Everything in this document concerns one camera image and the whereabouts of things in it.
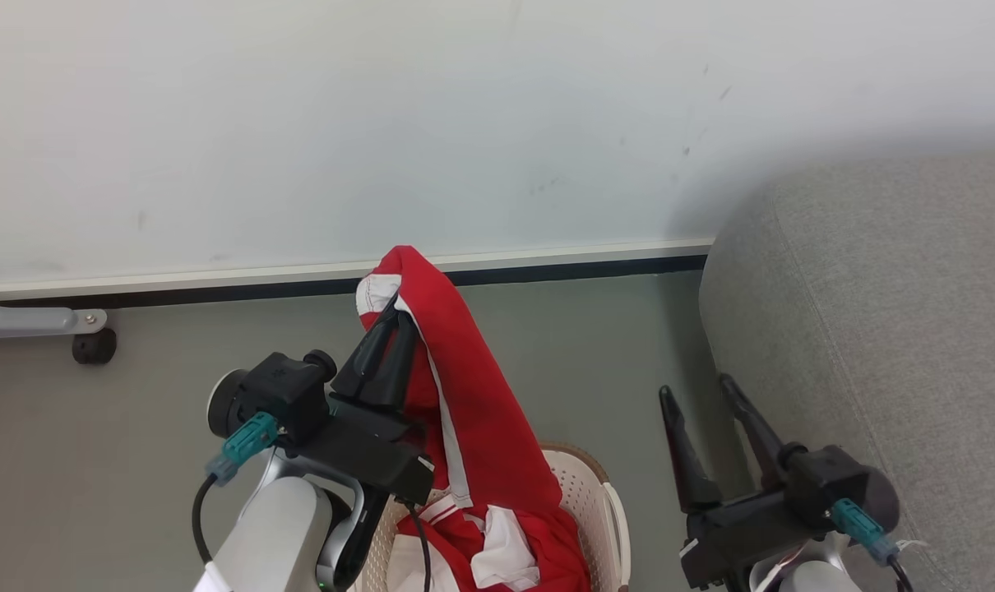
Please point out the black caster wheel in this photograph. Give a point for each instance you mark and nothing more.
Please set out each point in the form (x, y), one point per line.
(94, 347)

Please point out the teal right camera connector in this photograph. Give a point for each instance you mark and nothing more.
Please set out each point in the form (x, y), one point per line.
(859, 526)

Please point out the grey fabric sofa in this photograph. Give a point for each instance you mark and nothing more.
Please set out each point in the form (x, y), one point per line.
(892, 329)

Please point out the white and black baseboard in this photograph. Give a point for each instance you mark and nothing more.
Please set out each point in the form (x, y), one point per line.
(218, 279)

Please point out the cream perforated laundry basket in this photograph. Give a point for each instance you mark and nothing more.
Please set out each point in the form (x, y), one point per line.
(584, 501)

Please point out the teal camera connector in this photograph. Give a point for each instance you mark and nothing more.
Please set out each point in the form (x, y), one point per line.
(247, 440)
(859, 526)

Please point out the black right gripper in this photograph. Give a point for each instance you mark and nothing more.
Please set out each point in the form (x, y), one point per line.
(736, 534)

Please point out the teal left camera connector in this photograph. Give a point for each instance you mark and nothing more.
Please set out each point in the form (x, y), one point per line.
(247, 440)

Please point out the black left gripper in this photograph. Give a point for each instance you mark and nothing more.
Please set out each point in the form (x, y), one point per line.
(366, 452)

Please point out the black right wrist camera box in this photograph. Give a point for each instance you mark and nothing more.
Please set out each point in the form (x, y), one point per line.
(826, 481)

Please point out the grey metal stand leg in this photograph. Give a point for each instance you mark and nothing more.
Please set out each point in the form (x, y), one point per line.
(20, 319)

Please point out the red garment with white trim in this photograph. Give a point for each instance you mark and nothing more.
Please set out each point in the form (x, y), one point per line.
(473, 395)

